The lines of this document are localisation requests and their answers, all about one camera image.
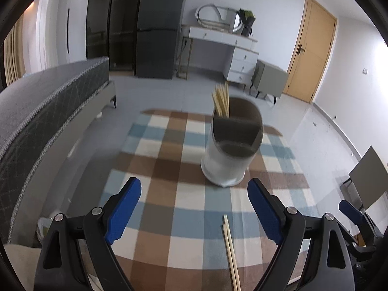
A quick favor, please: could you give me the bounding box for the sheer white curtain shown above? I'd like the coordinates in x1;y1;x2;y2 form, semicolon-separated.
26;0;49;73

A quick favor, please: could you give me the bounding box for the grey nightstand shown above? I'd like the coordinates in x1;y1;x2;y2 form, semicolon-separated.
250;59;289;105

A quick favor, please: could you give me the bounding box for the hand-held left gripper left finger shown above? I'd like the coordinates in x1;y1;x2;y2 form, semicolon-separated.
34;177;142;291

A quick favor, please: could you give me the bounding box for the dark glass wardrobe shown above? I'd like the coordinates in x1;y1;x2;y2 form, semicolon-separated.
86;0;144;72

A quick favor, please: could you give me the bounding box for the beige curtain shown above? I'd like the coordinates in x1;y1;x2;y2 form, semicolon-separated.
3;18;28;87

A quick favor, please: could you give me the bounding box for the wooden door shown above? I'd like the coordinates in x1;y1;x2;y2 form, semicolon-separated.
283;0;338;104

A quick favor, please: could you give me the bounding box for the white plastic bag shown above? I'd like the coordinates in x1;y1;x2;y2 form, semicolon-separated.
36;217;57;243

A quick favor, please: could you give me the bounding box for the grey quilted mattress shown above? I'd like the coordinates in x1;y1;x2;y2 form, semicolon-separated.
0;56;110;243

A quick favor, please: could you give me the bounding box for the grey bed frame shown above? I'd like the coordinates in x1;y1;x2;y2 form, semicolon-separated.
6;80;117;244

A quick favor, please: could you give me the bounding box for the beige cloth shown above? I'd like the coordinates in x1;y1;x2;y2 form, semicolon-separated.
4;244;41;291

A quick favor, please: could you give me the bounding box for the white dressing table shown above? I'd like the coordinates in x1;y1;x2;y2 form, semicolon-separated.
180;24;259;83

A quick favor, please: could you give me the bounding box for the potted plant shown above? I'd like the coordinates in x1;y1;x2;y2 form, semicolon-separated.
238;8;257;37

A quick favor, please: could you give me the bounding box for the oval mirror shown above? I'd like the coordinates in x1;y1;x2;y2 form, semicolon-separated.
194;4;241;32

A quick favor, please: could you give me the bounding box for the checked tablecloth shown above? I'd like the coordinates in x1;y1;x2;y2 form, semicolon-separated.
82;109;313;291

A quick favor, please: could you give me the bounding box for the dark grey refrigerator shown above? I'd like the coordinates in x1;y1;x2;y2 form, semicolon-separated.
134;0;189;80

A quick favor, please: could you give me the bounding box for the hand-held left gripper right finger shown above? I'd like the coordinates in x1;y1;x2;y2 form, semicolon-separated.
247;178;355;291

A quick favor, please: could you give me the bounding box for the grey chair at right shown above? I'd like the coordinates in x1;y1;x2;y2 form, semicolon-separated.
339;145;388;211

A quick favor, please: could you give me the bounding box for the bundle of wooden chopsticks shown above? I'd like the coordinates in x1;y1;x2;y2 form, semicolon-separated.
211;81;231;119
223;215;242;291

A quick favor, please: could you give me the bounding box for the white wardrobe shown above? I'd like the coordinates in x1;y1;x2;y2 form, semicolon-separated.
45;0;93;67

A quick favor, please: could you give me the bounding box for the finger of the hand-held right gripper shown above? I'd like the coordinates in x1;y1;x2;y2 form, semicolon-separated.
339;199;382;247

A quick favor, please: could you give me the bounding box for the grey white chopstick holder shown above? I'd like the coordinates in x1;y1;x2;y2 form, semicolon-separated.
201;96;264;187

